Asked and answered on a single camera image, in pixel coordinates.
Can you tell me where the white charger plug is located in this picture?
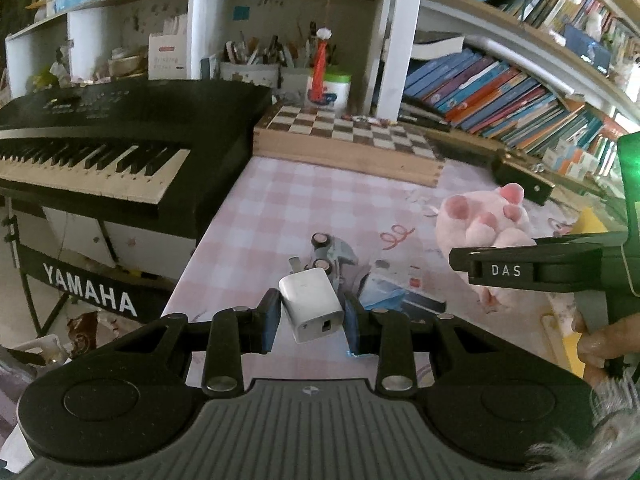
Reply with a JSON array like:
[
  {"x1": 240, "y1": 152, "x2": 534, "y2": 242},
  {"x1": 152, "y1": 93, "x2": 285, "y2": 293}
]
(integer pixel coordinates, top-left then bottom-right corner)
[{"x1": 278, "y1": 268, "x2": 344, "y2": 344}]

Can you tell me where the blue tissue packet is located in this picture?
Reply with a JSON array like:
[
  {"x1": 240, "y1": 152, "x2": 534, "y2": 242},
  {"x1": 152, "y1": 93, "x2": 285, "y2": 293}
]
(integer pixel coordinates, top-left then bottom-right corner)
[{"x1": 357, "y1": 271, "x2": 448, "y2": 316}]

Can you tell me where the pink plush pig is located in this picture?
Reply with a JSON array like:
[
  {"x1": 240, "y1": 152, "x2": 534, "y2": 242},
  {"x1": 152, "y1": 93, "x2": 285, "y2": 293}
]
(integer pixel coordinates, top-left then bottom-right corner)
[{"x1": 435, "y1": 183, "x2": 544, "y2": 313}]

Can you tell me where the person right hand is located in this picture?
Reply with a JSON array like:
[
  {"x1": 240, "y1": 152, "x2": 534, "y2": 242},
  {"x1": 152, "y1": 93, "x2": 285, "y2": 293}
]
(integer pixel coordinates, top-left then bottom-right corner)
[{"x1": 573, "y1": 312, "x2": 639, "y2": 388}]

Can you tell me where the brown wooden case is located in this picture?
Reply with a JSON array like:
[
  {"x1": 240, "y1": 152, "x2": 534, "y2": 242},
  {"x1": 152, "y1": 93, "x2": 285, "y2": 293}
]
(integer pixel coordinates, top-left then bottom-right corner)
[{"x1": 490, "y1": 150, "x2": 555, "y2": 206}]

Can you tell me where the grey batteries pack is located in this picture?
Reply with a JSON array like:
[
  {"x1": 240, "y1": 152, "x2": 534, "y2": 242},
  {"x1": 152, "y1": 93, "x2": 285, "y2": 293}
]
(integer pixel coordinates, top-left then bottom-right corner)
[{"x1": 288, "y1": 232, "x2": 371, "y2": 295}]

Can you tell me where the white bookshelf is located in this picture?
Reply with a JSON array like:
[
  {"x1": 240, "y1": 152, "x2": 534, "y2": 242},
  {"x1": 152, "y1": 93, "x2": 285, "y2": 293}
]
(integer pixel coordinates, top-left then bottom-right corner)
[{"x1": 4, "y1": 0, "x2": 640, "y2": 201}]

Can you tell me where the row of leaning books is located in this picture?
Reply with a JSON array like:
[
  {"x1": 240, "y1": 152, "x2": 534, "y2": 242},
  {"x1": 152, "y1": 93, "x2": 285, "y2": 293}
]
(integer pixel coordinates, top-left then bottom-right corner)
[{"x1": 399, "y1": 47, "x2": 625, "y2": 180}]

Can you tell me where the black Yamaha keyboard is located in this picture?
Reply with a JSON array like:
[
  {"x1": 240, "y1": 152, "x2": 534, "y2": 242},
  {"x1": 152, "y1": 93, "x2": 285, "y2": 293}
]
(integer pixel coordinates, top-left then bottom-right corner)
[{"x1": 1, "y1": 78, "x2": 271, "y2": 323}]

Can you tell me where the wooden chessboard box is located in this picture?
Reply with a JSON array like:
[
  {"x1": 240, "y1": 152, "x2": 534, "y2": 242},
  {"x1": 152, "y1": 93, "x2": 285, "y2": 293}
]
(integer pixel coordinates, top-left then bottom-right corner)
[{"x1": 254, "y1": 104, "x2": 445, "y2": 188}]

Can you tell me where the green lid white jar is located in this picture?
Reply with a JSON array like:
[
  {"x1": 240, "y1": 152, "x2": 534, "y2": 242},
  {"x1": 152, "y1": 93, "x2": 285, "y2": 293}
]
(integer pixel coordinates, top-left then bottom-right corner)
[{"x1": 304, "y1": 70, "x2": 352, "y2": 115}]

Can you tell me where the white pen holder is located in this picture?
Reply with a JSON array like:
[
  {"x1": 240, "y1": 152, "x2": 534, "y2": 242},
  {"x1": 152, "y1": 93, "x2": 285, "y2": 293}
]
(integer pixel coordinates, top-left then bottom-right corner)
[{"x1": 220, "y1": 62, "x2": 280, "y2": 89}]

